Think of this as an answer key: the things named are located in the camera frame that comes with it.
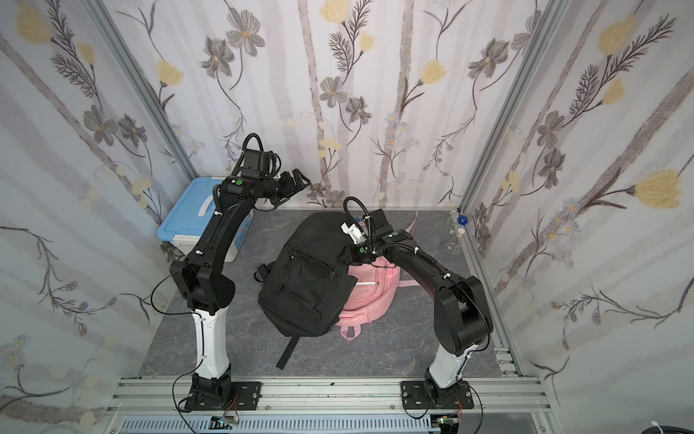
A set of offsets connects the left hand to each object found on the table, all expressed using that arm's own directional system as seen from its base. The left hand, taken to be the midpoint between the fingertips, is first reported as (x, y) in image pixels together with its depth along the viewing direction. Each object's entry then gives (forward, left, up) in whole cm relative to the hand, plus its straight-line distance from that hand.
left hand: (304, 183), depth 85 cm
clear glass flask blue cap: (+9, -61, -32) cm, 69 cm away
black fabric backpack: (-27, +2, -22) cm, 35 cm away
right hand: (-20, -11, -11) cm, 26 cm away
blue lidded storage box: (+1, +44, -16) cm, 47 cm away
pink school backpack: (-25, -23, -27) cm, 43 cm away
